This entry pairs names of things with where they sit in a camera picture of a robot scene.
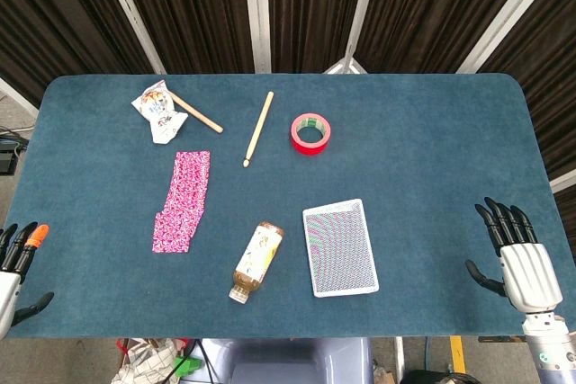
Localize crumpled plaid cloth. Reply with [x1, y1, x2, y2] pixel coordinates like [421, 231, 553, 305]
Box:
[111, 337, 193, 384]

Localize left robot hand orange fingertip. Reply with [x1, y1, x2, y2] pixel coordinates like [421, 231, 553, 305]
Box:
[0, 221, 55, 340]

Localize dark brown pleated curtain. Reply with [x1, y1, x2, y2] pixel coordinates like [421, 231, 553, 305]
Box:
[0, 0, 576, 205]

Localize crumpled white snack wrapper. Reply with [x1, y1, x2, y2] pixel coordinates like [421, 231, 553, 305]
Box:
[130, 79, 189, 145]

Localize green plastic object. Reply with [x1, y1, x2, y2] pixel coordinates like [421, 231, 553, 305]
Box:
[174, 356, 203, 377]

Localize pink patterned card stack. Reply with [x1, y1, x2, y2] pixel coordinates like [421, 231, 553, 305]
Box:
[155, 150, 212, 223]

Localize tea bottle with white label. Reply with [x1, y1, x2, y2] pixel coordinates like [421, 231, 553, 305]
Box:
[228, 220, 285, 304]

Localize light wooden drumstick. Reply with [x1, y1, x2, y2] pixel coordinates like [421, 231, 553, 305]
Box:
[242, 91, 275, 168]

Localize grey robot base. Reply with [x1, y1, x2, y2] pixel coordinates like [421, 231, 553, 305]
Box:
[197, 337, 374, 384]

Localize black device with cables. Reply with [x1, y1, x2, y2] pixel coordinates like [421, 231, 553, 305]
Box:
[0, 127, 31, 175]

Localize white frame post with foot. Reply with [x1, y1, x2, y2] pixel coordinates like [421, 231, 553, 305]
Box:
[322, 0, 383, 76]

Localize large white-edged patterned card deck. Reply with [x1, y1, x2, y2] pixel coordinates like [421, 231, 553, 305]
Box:
[301, 198, 380, 299]

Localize blue felt table mat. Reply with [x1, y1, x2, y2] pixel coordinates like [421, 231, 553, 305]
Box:
[0, 72, 576, 340]

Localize black object on floor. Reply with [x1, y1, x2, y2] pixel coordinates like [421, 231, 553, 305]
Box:
[401, 369, 472, 384]

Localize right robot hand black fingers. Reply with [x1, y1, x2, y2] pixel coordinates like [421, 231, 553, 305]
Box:
[464, 197, 563, 314]

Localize white table leg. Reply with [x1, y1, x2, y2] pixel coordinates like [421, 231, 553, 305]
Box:
[393, 337, 406, 381]

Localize red tape roll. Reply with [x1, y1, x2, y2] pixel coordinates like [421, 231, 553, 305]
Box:
[290, 112, 332, 156]

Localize brown wooden stick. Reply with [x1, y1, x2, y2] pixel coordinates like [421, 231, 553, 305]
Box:
[166, 89, 224, 134]

